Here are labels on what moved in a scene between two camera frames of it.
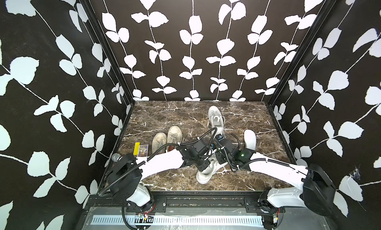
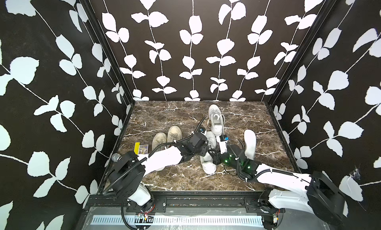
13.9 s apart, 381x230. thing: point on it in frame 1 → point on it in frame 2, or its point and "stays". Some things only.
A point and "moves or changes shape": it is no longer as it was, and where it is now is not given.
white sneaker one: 217,120 stays
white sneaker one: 204,177 moves or changes shape
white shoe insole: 250,138 stays
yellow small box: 136,148 stays
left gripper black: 206,163 → 203,149
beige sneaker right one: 174,136 stays
